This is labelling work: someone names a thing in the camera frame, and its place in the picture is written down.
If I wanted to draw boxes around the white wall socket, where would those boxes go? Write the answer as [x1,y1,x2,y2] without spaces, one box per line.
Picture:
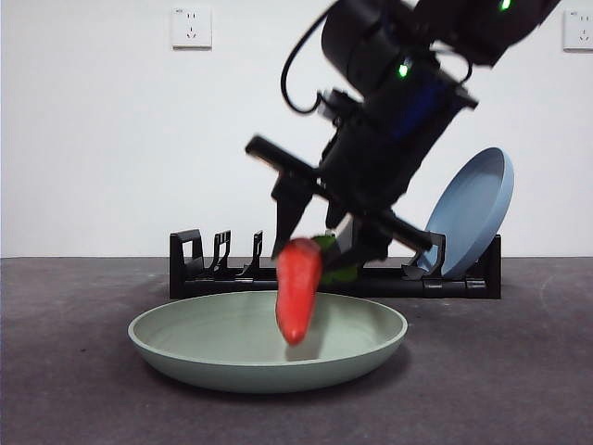
[171,6,213,51]
[562,9,593,52]

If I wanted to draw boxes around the black cable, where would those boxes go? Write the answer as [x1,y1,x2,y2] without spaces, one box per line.
[280,6,328,115]

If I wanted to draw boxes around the black plate rack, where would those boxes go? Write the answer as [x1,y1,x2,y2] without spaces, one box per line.
[169,229,502,300]

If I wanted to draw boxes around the blue plate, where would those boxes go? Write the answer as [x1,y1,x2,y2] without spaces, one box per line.
[416,146,515,279]

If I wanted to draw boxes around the orange toy carrot green leaves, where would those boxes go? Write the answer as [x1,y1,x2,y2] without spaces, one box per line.
[274,234,360,347]

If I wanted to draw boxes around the green plate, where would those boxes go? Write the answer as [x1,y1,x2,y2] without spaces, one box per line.
[127,290,410,395]

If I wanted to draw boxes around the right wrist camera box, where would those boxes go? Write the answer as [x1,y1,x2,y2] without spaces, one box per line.
[317,87,367,131]

